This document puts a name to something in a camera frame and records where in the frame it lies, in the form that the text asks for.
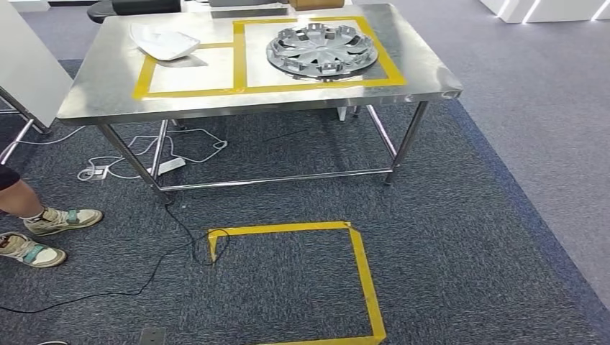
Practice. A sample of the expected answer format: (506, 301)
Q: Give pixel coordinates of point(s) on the white counter with light strips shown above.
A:
(562, 9)

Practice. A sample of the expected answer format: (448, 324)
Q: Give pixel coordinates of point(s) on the black zip case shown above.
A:
(147, 6)

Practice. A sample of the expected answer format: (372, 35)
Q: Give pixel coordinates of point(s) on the stainless steel workbench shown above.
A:
(119, 85)

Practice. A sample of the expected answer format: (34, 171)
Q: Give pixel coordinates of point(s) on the yellow floor tape marking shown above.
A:
(364, 276)

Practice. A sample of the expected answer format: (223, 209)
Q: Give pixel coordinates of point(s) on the white plastic shell part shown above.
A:
(164, 43)

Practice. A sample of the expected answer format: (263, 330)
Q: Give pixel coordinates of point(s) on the black round stool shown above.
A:
(99, 12)

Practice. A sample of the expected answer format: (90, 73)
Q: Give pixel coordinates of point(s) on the brown cardboard box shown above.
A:
(317, 4)

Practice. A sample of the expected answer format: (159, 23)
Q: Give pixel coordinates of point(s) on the person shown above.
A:
(57, 221)

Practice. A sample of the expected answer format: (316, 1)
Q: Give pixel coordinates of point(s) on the grey laptop with yellow sticker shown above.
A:
(248, 3)

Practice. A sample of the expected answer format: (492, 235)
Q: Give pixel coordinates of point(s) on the grey wheel hubcap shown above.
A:
(321, 50)

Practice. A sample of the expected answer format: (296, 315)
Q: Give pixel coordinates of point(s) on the yellow workbench tape marking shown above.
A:
(239, 62)

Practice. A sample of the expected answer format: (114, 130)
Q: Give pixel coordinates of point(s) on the white cabinet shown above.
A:
(28, 66)

